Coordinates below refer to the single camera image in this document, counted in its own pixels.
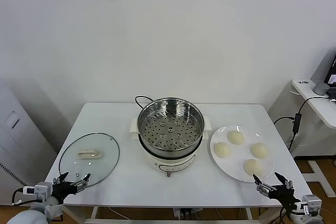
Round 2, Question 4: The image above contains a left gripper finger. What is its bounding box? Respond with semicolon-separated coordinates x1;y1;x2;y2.
74;173;92;190
53;172;70;186

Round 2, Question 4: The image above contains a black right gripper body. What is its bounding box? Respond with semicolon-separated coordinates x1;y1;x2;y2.
270;184;302;209

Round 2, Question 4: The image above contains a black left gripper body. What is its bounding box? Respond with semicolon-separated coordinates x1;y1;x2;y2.
51;181;80;205

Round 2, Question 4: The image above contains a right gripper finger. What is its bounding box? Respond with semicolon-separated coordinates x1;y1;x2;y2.
253;173;274;198
274;171;294;189

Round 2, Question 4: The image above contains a white steamed baozi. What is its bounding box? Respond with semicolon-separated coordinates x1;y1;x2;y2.
243;158;264;177
227;130;245;146
214;142;231;158
249;142;270;160

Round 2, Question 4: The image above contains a glass lid with cream handle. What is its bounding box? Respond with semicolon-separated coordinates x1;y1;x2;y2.
58;132;120;187

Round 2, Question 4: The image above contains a perforated steel steamer basket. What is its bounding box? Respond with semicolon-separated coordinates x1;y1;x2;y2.
137;98;205;156

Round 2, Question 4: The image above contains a white round plate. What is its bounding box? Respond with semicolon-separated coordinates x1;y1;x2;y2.
209;125;276;182

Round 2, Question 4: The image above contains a white cabinet unit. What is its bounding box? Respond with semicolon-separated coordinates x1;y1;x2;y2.
0;78;57;206

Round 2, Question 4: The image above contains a white power strip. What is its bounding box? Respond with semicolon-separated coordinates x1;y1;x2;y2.
172;207;203;221

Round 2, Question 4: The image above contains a white side desk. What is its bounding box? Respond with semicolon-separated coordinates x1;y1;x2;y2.
290;78;336;197

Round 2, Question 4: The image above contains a white electric cooker base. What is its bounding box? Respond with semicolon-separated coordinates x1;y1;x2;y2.
129;115;212;178

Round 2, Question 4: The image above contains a grey round desk gadget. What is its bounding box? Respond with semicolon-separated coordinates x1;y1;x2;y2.
312;82;330;95

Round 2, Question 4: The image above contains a dark laptop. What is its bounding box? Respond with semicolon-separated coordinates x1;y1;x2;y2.
323;53;336;98

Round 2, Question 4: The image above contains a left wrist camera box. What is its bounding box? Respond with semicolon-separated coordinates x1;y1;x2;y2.
22;182;53;201

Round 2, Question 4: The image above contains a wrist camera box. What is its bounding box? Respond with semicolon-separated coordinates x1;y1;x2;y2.
301;194;323;213
22;182;53;201

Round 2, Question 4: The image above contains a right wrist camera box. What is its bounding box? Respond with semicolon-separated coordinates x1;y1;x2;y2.
301;194;323;213

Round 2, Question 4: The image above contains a white table frame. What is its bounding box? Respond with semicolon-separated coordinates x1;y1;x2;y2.
83;206;281;224

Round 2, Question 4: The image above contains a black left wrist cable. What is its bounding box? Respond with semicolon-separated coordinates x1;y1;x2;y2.
11;188;40;206

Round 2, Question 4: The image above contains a black laptop adapter cable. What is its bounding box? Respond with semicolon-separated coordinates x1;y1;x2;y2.
273;97;336;151

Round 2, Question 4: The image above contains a black cooker power cord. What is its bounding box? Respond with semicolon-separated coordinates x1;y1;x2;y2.
134;95;155;111

